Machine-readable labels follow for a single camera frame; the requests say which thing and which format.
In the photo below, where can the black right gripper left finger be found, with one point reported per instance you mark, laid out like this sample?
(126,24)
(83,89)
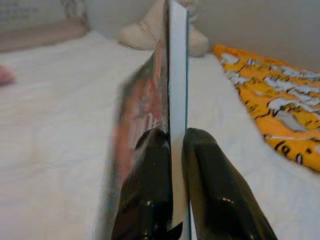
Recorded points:
(147,187)

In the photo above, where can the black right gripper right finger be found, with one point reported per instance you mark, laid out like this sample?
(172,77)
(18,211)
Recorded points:
(215,195)

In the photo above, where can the dark cover book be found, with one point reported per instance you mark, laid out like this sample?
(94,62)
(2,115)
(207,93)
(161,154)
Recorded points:
(177,75)

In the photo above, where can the pink pillow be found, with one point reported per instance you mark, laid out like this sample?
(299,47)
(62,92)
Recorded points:
(6,75)

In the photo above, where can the white quilted mattress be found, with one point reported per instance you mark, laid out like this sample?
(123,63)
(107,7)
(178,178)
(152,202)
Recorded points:
(50,125)

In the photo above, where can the orange cartoon print blanket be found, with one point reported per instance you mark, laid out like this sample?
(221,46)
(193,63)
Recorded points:
(275,82)

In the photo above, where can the beige knotted cushion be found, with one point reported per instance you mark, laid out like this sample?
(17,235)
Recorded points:
(140,35)

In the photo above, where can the grey printed headboard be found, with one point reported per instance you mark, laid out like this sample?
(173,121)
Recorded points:
(30,10)

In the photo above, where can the tan padded bed rail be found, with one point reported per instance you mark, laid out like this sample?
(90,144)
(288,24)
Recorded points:
(37,37)

